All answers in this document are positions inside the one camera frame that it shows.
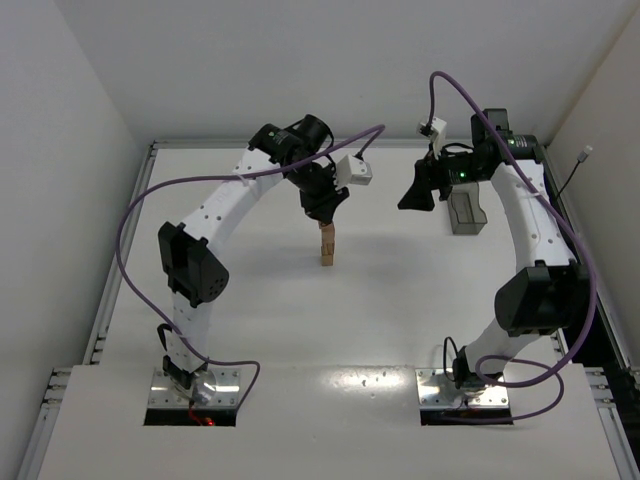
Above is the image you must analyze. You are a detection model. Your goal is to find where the dark long wood block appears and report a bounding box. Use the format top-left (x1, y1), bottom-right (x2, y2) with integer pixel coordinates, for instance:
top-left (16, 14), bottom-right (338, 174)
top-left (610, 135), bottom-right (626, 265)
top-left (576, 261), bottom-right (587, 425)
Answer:
top-left (321, 245), bottom-right (335, 257)

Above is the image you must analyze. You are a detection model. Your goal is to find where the grey transparent plastic bin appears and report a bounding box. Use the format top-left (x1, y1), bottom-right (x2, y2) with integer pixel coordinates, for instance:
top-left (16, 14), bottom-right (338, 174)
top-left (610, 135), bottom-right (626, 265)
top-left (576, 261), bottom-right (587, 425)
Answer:
top-left (447, 182), bottom-right (488, 236)

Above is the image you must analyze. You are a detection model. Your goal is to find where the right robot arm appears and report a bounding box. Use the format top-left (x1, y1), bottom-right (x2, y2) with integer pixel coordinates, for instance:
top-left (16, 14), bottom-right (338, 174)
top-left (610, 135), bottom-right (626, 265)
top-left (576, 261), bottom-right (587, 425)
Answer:
top-left (398, 109), bottom-right (590, 387)

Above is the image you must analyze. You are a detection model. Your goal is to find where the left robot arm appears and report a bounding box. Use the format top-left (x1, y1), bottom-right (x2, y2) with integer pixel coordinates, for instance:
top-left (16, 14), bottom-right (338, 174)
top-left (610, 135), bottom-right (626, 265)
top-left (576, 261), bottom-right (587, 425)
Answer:
top-left (158, 115), bottom-right (349, 390)

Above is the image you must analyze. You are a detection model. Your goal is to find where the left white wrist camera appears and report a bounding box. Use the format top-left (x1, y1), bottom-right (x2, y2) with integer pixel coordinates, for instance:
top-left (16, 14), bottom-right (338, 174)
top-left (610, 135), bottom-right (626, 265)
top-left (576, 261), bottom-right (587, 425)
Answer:
top-left (335, 155), bottom-right (373, 190)

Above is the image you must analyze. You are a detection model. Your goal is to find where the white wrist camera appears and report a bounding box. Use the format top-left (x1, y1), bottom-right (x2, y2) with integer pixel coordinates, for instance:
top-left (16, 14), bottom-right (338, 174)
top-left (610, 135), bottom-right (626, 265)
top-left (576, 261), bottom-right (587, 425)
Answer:
top-left (417, 117), bottom-right (447, 159)
top-left (335, 155), bottom-right (373, 190)

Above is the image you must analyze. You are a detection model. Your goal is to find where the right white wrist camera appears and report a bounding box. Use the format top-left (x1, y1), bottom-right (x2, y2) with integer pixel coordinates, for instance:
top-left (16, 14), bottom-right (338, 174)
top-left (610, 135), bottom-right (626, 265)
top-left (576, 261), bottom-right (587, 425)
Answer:
top-left (417, 117), bottom-right (447, 159)

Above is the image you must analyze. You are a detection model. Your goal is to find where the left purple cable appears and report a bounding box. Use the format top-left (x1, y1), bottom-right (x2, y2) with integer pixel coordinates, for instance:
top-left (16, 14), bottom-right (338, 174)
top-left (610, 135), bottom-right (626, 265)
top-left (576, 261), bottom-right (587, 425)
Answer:
top-left (115, 123), bottom-right (387, 419)

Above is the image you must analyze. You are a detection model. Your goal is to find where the black wall cable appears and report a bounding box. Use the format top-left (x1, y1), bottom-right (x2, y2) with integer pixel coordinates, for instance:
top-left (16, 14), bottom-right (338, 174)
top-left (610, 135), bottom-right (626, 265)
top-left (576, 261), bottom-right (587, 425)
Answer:
top-left (549, 145), bottom-right (595, 201)

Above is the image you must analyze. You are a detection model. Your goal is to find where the aluminium table frame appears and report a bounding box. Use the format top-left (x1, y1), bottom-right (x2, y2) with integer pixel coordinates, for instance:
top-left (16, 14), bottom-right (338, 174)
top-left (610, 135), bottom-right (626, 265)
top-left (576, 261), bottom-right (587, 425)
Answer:
top-left (14, 138), bottom-right (640, 480)

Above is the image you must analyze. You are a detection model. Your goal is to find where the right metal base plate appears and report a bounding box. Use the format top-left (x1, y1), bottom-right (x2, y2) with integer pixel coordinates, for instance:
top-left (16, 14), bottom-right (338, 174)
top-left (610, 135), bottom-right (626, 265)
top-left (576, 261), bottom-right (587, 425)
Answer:
top-left (415, 368), bottom-right (510, 411)

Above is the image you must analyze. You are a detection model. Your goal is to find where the metal base plate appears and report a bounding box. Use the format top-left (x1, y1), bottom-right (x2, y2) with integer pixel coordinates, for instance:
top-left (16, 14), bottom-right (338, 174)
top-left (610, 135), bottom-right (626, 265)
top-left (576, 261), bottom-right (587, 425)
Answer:
top-left (415, 368), bottom-right (510, 411)
top-left (147, 368), bottom-right (240, 409)

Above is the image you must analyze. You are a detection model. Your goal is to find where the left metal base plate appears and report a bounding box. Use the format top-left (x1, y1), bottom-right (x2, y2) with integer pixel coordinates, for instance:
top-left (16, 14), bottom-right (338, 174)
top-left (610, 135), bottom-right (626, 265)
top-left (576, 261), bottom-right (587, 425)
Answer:
top-left (147, 368), bottom-right (240, 409)

